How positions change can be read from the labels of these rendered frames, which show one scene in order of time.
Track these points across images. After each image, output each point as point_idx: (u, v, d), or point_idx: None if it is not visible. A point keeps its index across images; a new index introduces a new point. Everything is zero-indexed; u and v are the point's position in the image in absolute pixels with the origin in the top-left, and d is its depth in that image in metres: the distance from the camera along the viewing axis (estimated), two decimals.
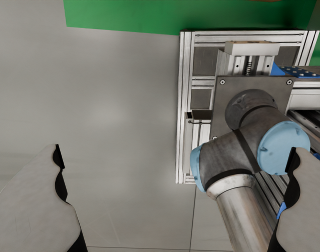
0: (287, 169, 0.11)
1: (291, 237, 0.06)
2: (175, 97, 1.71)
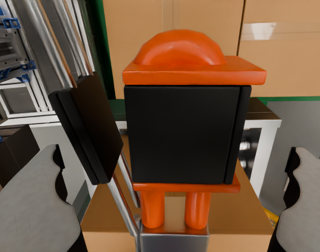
0: (287, 169, 0.11)
1: (291, 237, 0.06)
2: None
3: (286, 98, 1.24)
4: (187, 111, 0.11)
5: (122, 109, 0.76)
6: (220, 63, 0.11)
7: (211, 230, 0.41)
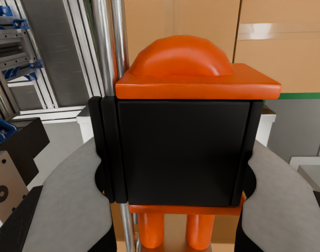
0: None
1: (255, 226, 0.07)
2: None
3: (283, 96, 1.28)
4: (189, 128, 0.10)
5: None
6: (227, 73, 0.10)
7: (213, 239, 0.39)
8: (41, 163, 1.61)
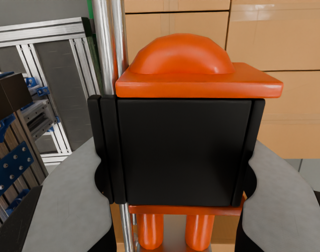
0: None
1: (255, 226, 0.07)
2: (11, 25, 1.20)
3: None
4: (190, 127, 0.10)
5: None
6: (228, 72, 0.10)
7: (211, 240, 0.39)
8: None
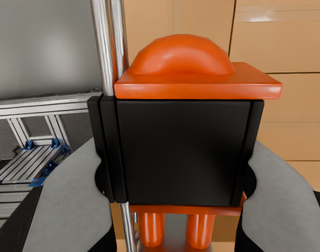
0: None
1: (255, 226, 0.07)
2: (37, 89, 1.40)
3: None
4: (189, 128, 0.10)
5: None
6: (227, 73, 0.10)
7: (214, 238, 0.39)
8: None
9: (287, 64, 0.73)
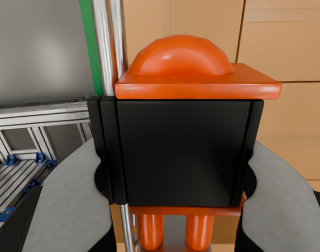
0: None
1: (255, 226, 0.07)
2: (21, 97, 1.27)
3: None
4: (189, 128, 0.10)
5: None
6: (227, 73, 0.10)
7: (212, 240, 0.39)
8: None
9: (305, 71, 0.62)
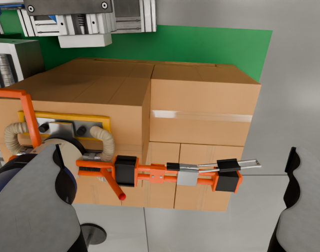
0: (287, 169, 0.11)
1: (291, 237, 0.06)
2: None
3: None
4: (232, 185, 0.69)
5: (34, 73, 1.13)
6: None
7: (142, 164, 0.87)
8: None
9: None
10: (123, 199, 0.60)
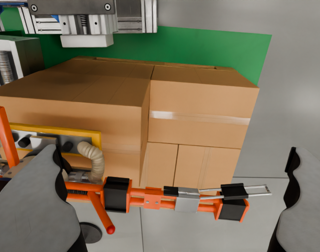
0: (287, 169, 0.11)
1: (291, 237, 0.06)
2: None
3: None
4: (238, 213, 0.61)
5: (34, 71, 1.13)
6: None
7: (140, 165, 0.87)
8: None
9: (180, 170, 1.38)
10: (111, 233, 0.51)
